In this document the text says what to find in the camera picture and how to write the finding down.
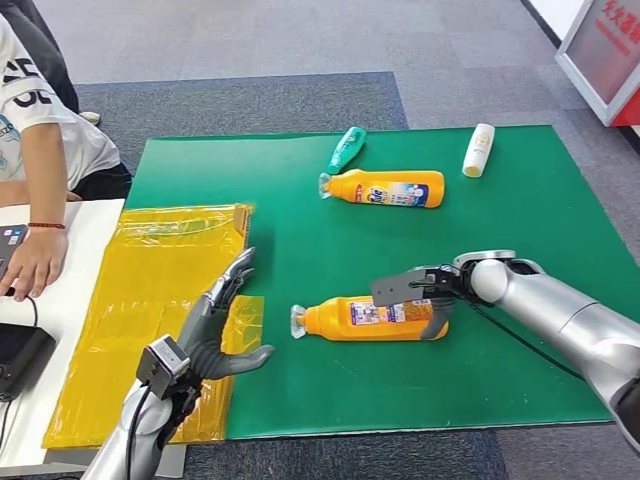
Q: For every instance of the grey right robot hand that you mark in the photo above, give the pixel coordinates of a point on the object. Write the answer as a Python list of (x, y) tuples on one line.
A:
[(440, 318)]

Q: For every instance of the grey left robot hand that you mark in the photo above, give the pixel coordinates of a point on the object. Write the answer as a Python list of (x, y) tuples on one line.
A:
[(205, 331)]

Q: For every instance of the orange bottle with white label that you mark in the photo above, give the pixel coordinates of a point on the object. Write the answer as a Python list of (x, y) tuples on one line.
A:
[(324, 319)]

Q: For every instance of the person's bare forearm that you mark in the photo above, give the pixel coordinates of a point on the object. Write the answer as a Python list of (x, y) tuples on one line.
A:
[(15, 194)]

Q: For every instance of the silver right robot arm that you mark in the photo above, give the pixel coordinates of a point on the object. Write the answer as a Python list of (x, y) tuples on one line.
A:
[(550, 311)]

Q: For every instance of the orange bottle with blue label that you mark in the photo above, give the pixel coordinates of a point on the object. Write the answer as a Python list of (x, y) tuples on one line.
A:
[(345, 187)]

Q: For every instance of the green bottle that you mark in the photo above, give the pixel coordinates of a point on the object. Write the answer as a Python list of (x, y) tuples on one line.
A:
[(347, 149)]

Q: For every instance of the yellow plastic sheet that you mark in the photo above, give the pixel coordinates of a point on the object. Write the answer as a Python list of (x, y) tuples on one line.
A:
[(135, 285)]

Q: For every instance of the green mat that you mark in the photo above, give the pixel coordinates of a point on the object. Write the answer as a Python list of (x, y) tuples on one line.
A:
[(500, 199)]

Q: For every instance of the white table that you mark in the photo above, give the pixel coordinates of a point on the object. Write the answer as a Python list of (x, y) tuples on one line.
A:
[(70, 305)]

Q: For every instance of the person's bare hand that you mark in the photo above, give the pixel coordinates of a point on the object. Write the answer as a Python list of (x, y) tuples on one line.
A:
[(74, 196)]

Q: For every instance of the black box device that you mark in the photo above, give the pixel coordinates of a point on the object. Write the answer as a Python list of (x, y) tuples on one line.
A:
[(23, 358)]

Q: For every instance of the laptop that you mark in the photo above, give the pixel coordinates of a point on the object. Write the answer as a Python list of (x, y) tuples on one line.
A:
[(10, 242)]

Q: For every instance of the white framed red sign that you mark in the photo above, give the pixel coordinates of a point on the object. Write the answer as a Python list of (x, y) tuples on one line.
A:
[(600, 53)]

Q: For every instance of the person in dark trousers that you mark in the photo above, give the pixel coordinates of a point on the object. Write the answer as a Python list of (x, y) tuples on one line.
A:
[(45, 60)]

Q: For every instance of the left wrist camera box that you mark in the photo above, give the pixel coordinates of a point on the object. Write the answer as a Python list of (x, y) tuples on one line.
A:
[(162, 364)]

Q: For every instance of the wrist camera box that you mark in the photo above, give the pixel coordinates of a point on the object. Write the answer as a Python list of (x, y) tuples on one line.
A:
[(395, 288), (162, 364)]

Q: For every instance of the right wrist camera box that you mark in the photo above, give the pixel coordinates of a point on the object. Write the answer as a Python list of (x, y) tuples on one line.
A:
[(395, 288)]

